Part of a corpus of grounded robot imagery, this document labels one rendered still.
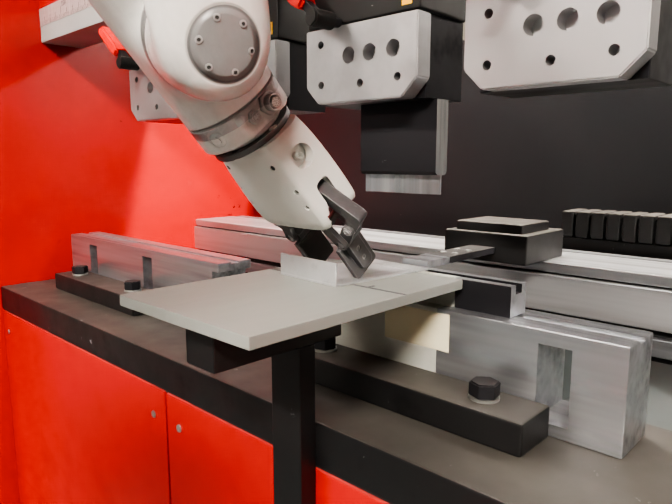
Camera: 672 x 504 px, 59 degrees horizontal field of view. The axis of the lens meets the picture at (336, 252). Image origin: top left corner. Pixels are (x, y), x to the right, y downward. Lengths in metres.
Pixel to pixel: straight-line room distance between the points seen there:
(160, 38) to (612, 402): 0.43
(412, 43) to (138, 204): 0.94
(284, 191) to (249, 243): 0.70
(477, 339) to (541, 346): 0.06
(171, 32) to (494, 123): 0.85
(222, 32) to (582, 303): 0.57
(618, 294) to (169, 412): 0.57
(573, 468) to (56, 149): 1.11
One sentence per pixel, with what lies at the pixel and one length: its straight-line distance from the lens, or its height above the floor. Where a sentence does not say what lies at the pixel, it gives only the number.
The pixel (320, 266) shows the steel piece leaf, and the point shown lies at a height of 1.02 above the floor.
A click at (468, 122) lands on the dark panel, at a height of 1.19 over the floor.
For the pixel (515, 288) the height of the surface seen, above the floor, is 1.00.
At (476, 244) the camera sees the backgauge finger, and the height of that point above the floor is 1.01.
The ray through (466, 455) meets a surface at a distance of 0.53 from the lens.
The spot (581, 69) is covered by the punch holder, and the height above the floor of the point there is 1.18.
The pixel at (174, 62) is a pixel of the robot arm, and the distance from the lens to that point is 0.39.
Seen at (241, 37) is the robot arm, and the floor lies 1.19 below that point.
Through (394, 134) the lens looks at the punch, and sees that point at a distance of 0.64.
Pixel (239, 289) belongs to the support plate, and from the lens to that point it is 0.54.
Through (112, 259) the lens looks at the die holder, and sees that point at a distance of 1.14.
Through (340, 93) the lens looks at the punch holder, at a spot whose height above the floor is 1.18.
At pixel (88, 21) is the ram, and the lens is 1.16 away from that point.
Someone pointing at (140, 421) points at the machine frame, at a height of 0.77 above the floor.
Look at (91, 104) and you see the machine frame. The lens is 1.37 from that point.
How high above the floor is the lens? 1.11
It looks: 9 degrees down
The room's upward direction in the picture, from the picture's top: straight up
